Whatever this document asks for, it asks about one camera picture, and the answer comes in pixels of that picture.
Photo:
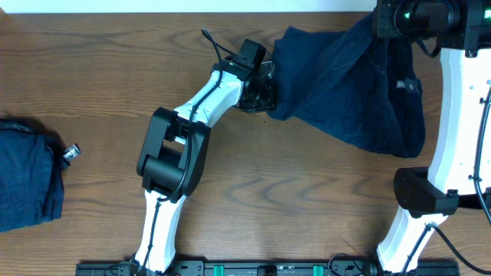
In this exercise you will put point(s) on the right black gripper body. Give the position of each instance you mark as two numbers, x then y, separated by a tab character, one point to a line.
413	18

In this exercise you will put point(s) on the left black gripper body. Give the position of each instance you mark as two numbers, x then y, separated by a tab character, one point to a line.
260	99

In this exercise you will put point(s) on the dark blue shorts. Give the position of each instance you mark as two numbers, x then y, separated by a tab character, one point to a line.
353	86

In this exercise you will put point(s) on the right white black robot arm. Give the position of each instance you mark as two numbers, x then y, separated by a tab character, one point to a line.
459	175

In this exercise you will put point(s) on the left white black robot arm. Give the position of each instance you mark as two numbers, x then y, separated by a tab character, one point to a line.
173	154

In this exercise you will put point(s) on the silver garment tag clip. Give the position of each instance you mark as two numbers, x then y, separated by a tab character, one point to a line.
71	152

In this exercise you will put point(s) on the folded dark blue garment pile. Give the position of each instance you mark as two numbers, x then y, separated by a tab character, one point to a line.
32	190

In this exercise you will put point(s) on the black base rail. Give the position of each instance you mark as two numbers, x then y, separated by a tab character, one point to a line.
205	268

